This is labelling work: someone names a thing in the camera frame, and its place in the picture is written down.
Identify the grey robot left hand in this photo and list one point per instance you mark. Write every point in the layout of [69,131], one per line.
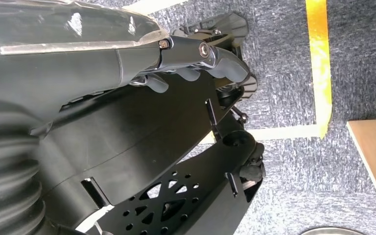
[61,65]

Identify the round metal floor disc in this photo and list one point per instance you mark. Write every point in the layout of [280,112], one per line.
[332,231]

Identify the yellow floor tape frame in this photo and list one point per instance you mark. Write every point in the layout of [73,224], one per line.
[319,65]

